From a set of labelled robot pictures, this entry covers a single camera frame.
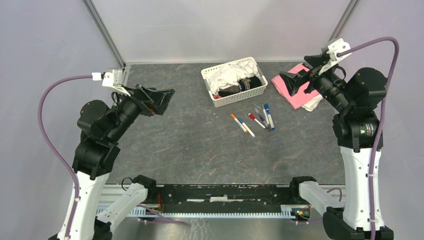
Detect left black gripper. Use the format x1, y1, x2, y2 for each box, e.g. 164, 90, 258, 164
107, 82, 176, 142

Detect white pen blue ends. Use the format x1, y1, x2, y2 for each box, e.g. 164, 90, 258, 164
264, 103, 275, 130

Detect white pen blue tip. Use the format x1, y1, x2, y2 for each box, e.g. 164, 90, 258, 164
238, 118, 256, 138

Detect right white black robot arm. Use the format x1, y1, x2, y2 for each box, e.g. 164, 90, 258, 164
279, 55, 394, 240

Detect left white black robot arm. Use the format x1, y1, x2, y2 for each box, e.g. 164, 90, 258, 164
53, 85, 175, 240

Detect pink folded cloth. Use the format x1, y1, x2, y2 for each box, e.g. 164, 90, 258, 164
271, 75, 321, 110

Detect white cloth under pink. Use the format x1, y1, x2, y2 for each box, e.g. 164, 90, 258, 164
301, 95, 323, 112

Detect black cloth in basket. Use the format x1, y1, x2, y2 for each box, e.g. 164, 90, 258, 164
218, 76, 263, 98

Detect white plastic basket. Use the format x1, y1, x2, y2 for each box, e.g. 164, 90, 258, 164
201, 57, 268, 108

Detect white cloth in basket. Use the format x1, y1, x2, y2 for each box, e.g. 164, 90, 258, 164
206, 61, 259, 95

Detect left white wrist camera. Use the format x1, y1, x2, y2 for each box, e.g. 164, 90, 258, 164
91, 68, 131, 97

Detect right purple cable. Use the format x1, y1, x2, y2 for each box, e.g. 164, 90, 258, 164
336, 36, 400, 240

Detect purple cable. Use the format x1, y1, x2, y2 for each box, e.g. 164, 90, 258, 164
37, 74, 94, 239
336, 36, 400, 240

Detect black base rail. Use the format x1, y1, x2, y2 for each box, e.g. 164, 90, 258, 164
142, 184, 309, 214

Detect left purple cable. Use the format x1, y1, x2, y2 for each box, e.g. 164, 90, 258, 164
37, 74, 94, 239

